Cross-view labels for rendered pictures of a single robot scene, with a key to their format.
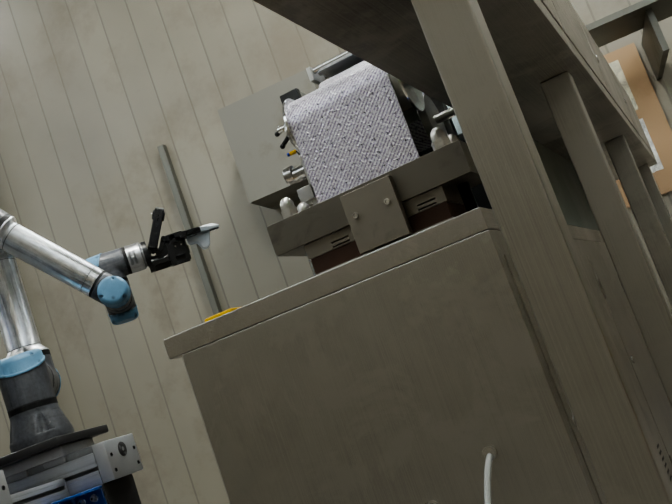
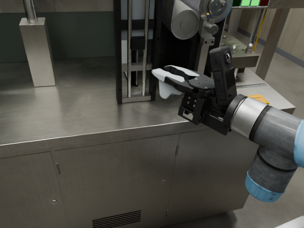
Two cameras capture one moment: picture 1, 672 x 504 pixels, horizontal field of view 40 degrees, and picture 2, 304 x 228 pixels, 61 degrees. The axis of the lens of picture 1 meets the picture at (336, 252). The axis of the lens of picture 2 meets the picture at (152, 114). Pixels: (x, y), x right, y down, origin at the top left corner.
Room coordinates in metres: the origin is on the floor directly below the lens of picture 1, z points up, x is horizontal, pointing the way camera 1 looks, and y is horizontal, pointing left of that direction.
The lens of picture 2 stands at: (2.81, 0.70, 1.51)
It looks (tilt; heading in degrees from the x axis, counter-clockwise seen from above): 37 degrees down; 231
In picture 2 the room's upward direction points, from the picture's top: 4 degrees clockwise
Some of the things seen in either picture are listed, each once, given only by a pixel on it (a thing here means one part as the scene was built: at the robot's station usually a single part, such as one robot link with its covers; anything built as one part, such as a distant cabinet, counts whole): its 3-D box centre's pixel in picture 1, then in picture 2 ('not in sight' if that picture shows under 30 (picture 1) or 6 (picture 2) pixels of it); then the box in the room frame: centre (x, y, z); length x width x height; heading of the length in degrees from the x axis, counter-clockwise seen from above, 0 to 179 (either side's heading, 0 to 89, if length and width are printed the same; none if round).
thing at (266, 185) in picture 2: (119, 300); (272, 168); (2.38, 0.58, 1.11); 0.11 x 0.08 x 0.11; 11
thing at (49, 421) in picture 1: (38, 424); not in sight; (2.21, 0.81, 0.87); 0.15 x 0.15 x 0.10
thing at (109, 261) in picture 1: (108, 267); (287, 138); (2.40, 0.58, 1.21); 0.11 x 0.08 x 0.09; 101
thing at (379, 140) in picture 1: (361, 163); (210, 28); (1.83, -0.11, 1.11); 0.23 x 0.01 x 0.18; 68
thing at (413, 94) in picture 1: (407, 78); not in sight; (1.83, -0.26, 1.25); 0.15 x 0.01 x 0.15; 158
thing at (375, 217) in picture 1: (375, 215); not in sight; (1.61, -0.09, 0.96); 0.10 x 0.03 x 0.11; 68
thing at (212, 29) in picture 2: (290, 175); (212, 29); (1.99, 0.04, 1.18); 0.04 x 0.02 x 0.04; 158
